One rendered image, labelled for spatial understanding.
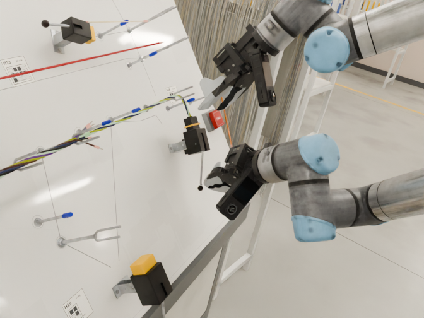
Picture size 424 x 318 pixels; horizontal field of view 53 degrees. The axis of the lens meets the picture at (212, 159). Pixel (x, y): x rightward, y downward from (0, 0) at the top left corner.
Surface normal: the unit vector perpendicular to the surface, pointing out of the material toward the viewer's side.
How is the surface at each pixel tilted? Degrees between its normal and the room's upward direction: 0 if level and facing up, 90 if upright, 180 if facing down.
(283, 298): 0
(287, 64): 90
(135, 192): 54
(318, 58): 90
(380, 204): 105
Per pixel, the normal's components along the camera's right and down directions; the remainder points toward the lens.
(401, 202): -0.81, 0.34
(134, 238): 0.83, -0.22
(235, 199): 0.32, 0.19
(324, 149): 0.60, -0.18
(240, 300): 0.19, -0.88
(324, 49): -0.36, 0.35
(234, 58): -0.51, 0.09
